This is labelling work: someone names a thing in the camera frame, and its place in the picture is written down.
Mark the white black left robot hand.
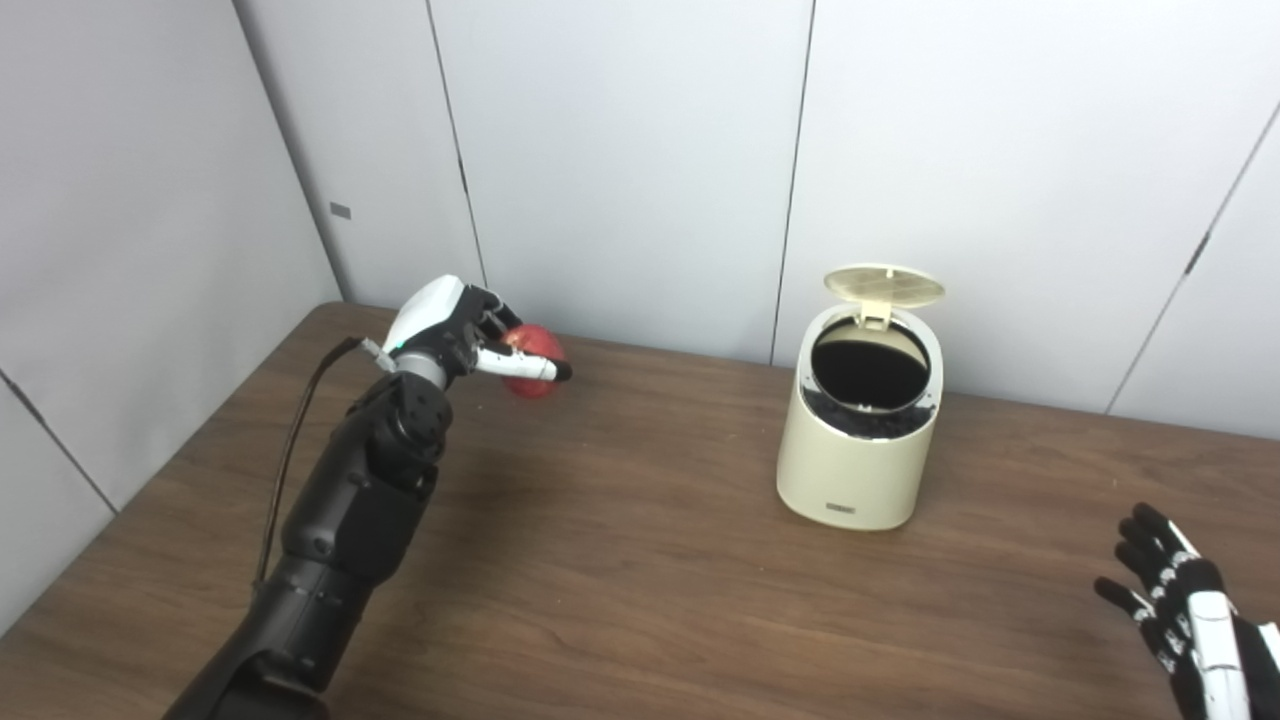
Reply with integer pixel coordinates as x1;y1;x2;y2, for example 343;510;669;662
383;275;574;386

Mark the black bin liner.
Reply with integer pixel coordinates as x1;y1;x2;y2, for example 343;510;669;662
800;320;939;441

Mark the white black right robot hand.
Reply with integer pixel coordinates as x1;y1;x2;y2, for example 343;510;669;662
1094;503;1280;720

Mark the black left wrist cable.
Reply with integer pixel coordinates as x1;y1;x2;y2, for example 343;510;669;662
252;337;396;591

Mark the cream-colored bin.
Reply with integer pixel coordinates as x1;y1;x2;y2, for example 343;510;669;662
777;300;944;531

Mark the red apple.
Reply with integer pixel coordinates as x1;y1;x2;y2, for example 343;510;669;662
497;323;568;399

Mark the round cream bin lid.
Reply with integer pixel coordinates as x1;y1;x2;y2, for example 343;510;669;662
823;263;946;329

